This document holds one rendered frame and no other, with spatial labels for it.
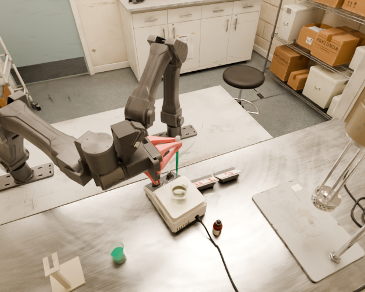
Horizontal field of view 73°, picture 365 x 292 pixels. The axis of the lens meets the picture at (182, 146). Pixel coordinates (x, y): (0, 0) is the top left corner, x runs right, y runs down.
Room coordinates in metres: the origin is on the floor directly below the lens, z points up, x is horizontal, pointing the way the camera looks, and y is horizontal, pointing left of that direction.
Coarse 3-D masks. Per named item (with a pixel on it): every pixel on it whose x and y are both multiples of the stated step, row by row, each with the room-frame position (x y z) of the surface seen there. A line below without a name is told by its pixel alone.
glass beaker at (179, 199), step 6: (174, 180) 0.44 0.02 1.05; (180, 180) 0.45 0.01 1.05; (186, 180) 0.44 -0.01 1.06; (186, 186) 0.43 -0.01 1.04; (174, 192) 0.40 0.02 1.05; (186, 192) 0.41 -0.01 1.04; (174, 198) 0.40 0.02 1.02; (180, 198) 0.40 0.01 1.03; (186, 198) 0.41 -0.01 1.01; (174, 204) 0.40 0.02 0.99; (180, 204) 0.40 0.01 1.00
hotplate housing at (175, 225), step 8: (152, 192) 0.46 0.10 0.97; (152, 200) 0.45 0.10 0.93; (160, 208) 0.41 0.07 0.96; (200, 208) 0.40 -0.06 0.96; (168, 216) 0.38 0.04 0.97; (184, 216) 0.38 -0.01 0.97; (192, 216) 0.39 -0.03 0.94; (200, 216) 0.41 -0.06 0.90; (168, 224) 0.37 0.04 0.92; (176, 224) 0.35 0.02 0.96; (184, 224) 0.37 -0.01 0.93
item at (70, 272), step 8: (56, 256) 0.24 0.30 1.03; (48, 264) 0.22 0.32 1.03; (56, 264) 0.22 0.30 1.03; (64, 264) 0.26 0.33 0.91; (72, 264) 0.26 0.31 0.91; (80, 264) 0.26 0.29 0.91; (48, 272) 0.20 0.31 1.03; (56, 272) 0.20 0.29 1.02; (64, 272) 0.24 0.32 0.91; (72, 272) 0.24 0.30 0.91; (80, 272) 0.24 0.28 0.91; (56, 280) 0.22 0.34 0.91; (64, 280) 0.20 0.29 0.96; (72, 280) 0.22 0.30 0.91; (80, 280) 0.22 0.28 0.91; (56, 288) 0.20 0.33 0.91; (64, 288) 0.20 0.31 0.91; (72, 288) 0.20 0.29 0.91
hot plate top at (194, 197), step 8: (184, 176) 0.51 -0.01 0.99; (168, 184) 0.48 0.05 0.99; (192, 184) 0.48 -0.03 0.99; (160, 192) 0.45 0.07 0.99; (168, 192) 0.45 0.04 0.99; (192, 192) 0.45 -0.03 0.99; (160, 200) 0.42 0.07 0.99; (168, 200) 0.42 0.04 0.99; (192, 200) 0.42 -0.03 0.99; (200, 200) 0.42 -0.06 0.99; (168, 208) 0.39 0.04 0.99; (176, 208) 0.39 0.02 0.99; (184, 208) 0.39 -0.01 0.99; (192, 208) 0.39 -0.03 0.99; (176, 216) 0.36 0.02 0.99
